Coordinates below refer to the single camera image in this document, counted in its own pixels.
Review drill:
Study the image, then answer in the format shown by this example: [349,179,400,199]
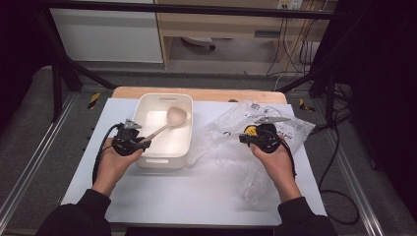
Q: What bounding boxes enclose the person's left hand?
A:
[92,137,146,198]

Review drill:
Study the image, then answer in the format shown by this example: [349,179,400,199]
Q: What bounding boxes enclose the black metal frame bar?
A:
[32,0,355,21]

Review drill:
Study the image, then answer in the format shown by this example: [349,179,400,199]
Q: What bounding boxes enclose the white power outlet strip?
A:
[276,0,304,10]

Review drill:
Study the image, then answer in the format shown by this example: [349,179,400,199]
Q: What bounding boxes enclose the black background cables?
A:
[267,18,324,77]

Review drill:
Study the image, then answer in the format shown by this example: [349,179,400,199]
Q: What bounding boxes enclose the white cabinet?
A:
[48,8,164,64]

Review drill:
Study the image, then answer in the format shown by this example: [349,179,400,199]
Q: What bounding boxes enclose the black curtain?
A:
[314,0,417,224]
[0,0,53,126]

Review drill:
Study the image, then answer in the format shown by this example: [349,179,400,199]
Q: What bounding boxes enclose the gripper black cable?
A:
[91,123,121,185]
[278,137,298,180]

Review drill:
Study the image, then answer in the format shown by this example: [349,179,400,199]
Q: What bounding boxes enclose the clear smiley print plastic bag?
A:
[187,99,317,206]

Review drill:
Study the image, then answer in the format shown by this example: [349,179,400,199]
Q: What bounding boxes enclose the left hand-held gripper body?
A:
[111,118,147,157]

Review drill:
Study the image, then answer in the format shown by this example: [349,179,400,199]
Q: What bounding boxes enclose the aluminium floor rail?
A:
[328,131,385,236]
[0,92,78,224]

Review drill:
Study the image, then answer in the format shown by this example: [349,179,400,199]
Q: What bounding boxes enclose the wooden desk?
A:
[153,0,338,72]

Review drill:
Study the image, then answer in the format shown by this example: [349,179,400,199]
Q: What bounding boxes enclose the white paper table mat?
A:
[61,97,328,227]

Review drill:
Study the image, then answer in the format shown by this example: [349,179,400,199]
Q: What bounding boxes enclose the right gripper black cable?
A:
[278,137,298,180]

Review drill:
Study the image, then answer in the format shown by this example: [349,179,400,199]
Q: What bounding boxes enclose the person's right hand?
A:
[250,142,303,204]

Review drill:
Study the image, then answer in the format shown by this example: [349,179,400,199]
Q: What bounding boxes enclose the black metal stand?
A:
[278,65,338,129]
[32,6,117,122]

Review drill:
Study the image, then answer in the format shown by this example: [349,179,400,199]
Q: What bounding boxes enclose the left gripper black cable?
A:
[91,123,121,185]

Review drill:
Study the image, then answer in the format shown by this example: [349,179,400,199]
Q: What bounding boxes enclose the white plastic bin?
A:
[132,92,194,170]

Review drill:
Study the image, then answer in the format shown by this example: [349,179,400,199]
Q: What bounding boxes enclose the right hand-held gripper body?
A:
[252,116,291,154]

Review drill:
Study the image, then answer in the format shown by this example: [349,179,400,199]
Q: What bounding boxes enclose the beige spoon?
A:
[141,106,188,144]

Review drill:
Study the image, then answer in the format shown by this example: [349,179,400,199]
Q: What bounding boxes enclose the grey office chair base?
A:
[181,35,216,51]

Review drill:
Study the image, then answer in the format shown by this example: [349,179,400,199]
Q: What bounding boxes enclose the black floor cable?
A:
[319,127,360,226]

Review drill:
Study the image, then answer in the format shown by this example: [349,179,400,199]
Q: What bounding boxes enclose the yellow black floor tape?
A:
[87,91,101,110]
[298,97,316,113]

